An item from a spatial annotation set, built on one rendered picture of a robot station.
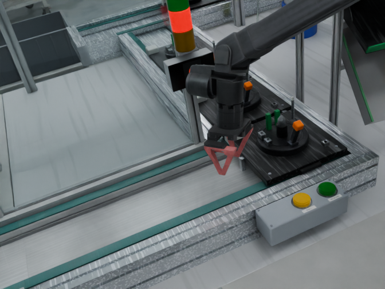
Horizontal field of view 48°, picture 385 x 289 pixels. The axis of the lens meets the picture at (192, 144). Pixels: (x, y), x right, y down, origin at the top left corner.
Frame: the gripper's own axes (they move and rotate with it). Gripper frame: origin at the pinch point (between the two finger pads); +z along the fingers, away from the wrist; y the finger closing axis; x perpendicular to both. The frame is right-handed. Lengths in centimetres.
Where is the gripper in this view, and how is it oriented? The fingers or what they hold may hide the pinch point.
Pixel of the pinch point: (229, 161)
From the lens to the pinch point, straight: 98.8
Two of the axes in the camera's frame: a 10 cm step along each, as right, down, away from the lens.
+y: -4.1, 3.9, -8.3
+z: 0.3, 9.1, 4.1
